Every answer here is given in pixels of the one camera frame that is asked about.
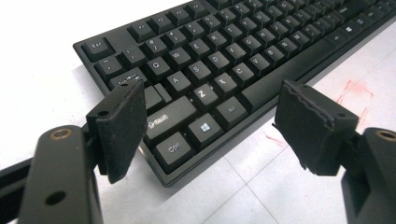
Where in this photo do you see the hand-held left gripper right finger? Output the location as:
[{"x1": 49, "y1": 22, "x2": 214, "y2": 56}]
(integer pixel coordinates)
[{"x1": 272, "y1": 79, "x2": 360, "y2": 177}]

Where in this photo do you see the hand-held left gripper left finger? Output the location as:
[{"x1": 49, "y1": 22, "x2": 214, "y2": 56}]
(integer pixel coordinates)
[{"x1": 85, "y1": 78, "x2": 149, "y2": 185}]

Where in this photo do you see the black computer keyboard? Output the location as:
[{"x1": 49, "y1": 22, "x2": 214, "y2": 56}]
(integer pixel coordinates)
[{"x1": 72, "y1": 0, "x2": 396, "y2": 188}]

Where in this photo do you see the white board table cover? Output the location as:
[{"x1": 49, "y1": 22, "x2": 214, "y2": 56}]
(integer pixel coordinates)
[{"x1": 0, "y1": 0, "x2": 396, "y2": 224}]

